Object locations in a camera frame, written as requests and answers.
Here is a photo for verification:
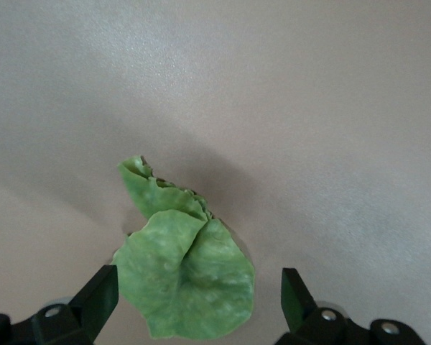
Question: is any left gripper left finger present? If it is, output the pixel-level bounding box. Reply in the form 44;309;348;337
31;264;119;345

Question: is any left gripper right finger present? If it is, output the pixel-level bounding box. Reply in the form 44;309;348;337
276;267;348;345

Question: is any green lettuce leaf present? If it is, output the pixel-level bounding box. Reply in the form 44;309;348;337
113;155;256;341

